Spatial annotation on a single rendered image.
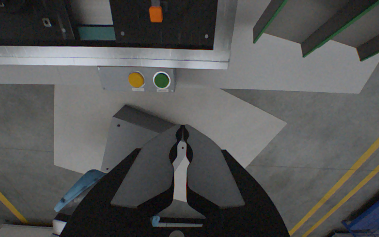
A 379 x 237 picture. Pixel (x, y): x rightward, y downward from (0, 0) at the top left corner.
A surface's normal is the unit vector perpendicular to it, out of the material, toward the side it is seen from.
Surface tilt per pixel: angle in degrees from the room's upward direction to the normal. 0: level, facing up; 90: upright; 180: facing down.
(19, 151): 0
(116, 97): 0
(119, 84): 0
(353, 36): 45
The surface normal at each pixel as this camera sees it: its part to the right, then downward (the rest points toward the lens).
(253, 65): 0.02, 0.47
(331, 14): -0.13, 0.94
